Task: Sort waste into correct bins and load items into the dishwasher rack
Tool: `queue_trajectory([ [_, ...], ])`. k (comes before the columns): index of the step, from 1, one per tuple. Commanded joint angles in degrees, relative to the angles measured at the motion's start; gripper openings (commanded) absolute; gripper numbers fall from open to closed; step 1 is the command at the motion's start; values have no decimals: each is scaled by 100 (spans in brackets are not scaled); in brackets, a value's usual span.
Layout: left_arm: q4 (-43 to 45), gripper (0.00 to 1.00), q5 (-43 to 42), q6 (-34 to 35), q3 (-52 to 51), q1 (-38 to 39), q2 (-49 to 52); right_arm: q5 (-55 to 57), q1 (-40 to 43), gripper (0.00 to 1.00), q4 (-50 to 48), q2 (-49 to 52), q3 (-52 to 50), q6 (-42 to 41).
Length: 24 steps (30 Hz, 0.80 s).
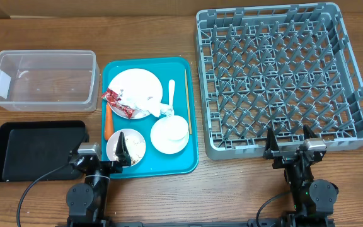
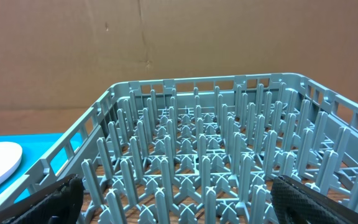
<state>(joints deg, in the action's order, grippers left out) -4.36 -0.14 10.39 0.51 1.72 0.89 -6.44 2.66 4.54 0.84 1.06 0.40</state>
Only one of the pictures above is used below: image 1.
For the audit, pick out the white plastic spoon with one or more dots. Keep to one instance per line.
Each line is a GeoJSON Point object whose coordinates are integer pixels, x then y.
{"type": "Point", "coordinates": [171, 92]}

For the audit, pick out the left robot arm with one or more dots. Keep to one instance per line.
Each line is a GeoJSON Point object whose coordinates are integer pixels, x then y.
{"type": "Point", "coordinates": [87, 200]}

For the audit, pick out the small white food bowl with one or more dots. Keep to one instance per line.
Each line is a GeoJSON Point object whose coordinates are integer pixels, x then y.
{"type": "Point", "coordinates": [137, 146]}

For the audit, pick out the teal plastic serving tray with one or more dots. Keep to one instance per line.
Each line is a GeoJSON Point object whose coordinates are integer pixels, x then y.
{"type": "Point", "coordinates": [155, 163]}

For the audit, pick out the grey plastic dishwasher rack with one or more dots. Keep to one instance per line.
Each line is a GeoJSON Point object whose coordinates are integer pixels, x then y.
{"type": "Point", "coordinates": [277, 68]}

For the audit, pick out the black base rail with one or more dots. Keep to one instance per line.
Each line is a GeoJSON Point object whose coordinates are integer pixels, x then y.
{"type": "Point", "coordinates": [249, 223]}

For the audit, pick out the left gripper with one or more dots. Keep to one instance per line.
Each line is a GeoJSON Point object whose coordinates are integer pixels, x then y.
{"type": "Point", "coordinates": [116, 167]}

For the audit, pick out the orange carrot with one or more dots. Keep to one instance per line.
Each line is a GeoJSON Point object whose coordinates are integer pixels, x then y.
{"type": "Point", "coordinates": [108, 127]}

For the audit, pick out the black plastic tray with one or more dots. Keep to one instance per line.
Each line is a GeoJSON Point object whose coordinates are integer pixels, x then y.
{"type": "Point", "coordinates": [31, 149]}

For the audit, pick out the red snack wrapper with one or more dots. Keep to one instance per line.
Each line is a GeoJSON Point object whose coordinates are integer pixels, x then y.
{"type": "Point", "coordinates": [115, 100]}

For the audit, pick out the white saucer plate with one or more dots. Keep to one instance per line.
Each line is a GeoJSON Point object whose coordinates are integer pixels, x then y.
{"type": "Point", "coordinates": [161, 141]}

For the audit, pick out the wooden chopstick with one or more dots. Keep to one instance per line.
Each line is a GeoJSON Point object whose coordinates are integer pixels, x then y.
{"type": "Point", "coordinates": [188, 104]}

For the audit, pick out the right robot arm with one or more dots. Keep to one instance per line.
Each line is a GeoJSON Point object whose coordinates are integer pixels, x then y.
{"type": "Point", "coordinates": [313, 199]}

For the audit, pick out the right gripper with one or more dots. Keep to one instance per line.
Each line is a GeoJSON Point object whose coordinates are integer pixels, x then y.
{"type": "Point", "coordinates": [283, 156]}

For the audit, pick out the clear plastic waste bin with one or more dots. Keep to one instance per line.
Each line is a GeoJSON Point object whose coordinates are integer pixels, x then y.
{"type": "Point", "coordinates": [49, 80]}

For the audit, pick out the rice food scraps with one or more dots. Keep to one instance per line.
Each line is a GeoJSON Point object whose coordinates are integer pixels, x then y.
{"type": "Point", "coordinates": [135, 148]}

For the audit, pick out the small white cup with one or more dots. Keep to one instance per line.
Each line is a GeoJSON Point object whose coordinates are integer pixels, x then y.
{"type": "Point", "coordinates": [176, 127]}

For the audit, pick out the white tissue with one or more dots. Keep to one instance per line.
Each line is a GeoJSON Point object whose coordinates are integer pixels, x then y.
{"type": "Point", "coordinates": [144, 105]}

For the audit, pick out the large white plate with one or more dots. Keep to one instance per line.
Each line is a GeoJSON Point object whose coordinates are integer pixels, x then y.
{"type": "Point", "coordinates": [139, 81]}

